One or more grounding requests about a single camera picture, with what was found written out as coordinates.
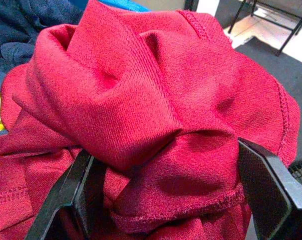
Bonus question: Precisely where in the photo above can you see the bright blue garment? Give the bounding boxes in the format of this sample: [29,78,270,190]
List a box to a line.
[75,0,151,13]

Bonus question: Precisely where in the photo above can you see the red knit garment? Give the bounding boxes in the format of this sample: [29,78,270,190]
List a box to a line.
[0,0,301,240]

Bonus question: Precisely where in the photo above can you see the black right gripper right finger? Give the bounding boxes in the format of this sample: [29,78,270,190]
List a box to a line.
[237,136,302,240]

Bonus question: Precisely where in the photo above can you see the black metal chair frame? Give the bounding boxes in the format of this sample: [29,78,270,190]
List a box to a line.
[227,0,302,57]

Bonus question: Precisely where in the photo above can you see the dark navy fleece garment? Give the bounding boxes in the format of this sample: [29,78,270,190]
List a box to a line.
[0,0,84,92]

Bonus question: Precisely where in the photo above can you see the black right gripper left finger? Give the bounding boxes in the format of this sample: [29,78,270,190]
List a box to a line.
[24,149,109,240]

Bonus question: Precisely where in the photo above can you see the dark grey floor mat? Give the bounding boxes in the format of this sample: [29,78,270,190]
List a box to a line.
[234,35,302,166]

